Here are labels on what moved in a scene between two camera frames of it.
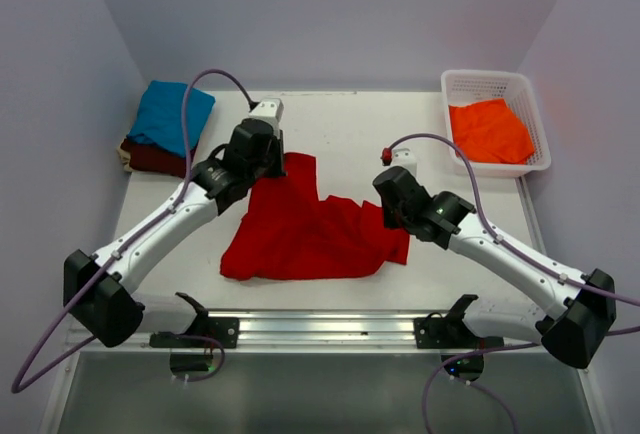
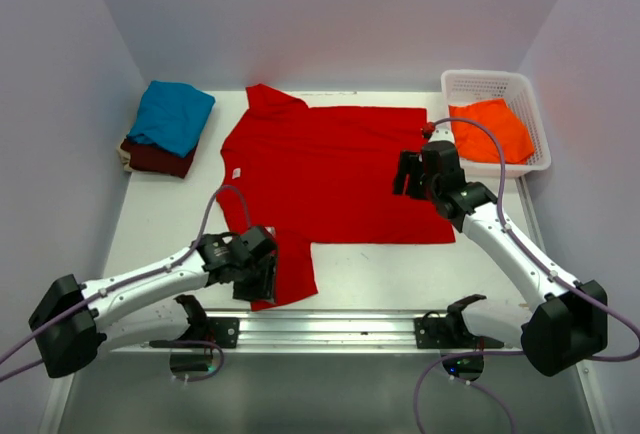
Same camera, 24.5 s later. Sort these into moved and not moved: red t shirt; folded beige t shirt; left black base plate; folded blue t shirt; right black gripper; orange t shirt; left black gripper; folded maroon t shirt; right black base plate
Moved: right black gripper; red t shirt; left black gripper
Not moved: right black base plate; left black base plate; orange t shirt; folded beige t shirt; folded maroon t shirt; folded blue t shirt
